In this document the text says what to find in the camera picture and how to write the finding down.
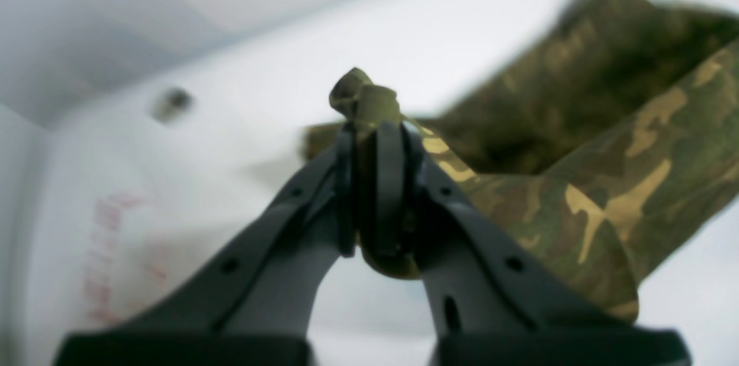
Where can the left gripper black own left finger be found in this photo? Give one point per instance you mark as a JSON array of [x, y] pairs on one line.
[[251, 303]]

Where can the camouflage T-shirt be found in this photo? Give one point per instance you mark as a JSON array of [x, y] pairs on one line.
[[607, 144]]

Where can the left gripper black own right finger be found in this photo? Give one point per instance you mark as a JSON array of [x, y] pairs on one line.
[[491, 302]]

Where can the right table cable grommet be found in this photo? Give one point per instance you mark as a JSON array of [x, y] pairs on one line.
[[171, 105]]

